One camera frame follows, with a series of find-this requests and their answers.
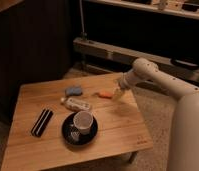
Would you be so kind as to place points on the orange pepper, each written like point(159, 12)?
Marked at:
point(105, 95)

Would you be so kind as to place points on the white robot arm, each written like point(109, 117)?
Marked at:
point(183, 152)

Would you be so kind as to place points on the long grey beam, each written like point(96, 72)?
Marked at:
point(127, 56)

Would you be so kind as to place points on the vertical metal pole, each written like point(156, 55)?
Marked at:
point(83, 32)

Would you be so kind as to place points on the white paper cup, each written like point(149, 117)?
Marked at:
point(83, 121)

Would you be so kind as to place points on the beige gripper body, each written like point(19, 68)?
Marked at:
point(119, 91)

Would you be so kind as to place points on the small wooden table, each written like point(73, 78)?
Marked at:
point(44, 134)

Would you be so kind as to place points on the blue sponge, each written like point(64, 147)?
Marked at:
point(73, 91)

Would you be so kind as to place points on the black round plate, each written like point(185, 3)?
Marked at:
point(75, 136)

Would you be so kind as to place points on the background wooden shelf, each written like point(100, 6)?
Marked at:
point(148, 8)

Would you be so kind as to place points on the black striped rectangular case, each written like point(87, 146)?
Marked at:
point(41, 123)

